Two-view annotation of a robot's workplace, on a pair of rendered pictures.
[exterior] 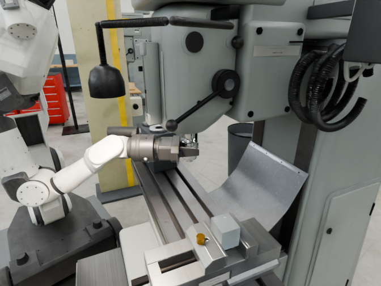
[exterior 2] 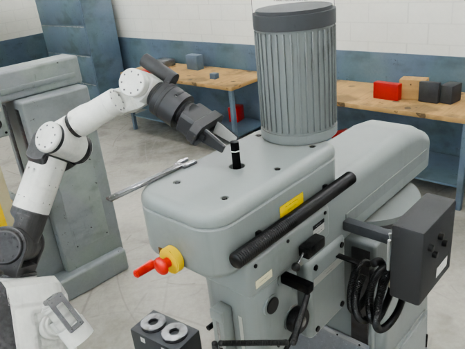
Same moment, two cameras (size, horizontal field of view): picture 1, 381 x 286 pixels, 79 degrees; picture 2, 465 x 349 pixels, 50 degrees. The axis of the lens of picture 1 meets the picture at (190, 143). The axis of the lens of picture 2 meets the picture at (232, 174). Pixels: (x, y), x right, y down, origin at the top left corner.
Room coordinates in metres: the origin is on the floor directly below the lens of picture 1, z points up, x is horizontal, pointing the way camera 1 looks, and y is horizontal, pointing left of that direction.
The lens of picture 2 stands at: (-0.30, 0.42, 2.35)
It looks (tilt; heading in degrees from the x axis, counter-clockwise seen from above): 24 degrees down; 338
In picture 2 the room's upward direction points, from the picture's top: 6 degrees counter-clockwise
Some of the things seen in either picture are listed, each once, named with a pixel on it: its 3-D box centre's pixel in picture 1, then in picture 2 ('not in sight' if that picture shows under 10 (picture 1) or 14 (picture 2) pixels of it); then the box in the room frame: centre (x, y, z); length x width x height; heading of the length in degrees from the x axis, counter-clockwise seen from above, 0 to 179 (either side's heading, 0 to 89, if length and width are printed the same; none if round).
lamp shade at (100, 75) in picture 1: (106, 79); not in sight; (0.49, 0.17, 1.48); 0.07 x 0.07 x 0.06
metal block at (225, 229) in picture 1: (224, 231); not in sight; (0.46, -0.09, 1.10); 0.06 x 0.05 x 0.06; 22
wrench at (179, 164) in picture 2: not in sight; (152, 178); (0.72, 0.19, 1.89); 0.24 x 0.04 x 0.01; 113
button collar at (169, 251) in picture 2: not in sight; (171, 259); (0.58, 0.21, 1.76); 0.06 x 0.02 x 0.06; 23
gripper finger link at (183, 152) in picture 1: (189, 152); not in sight; (0.64, 0.00, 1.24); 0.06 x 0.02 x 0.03; 90
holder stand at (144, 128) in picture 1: (156, 143); (167, 348); (1.07, 0.17, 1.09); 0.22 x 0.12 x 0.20; 30
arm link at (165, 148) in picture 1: (160, 148); not in sight; (0.67, 0.09, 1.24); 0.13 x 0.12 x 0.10; 0
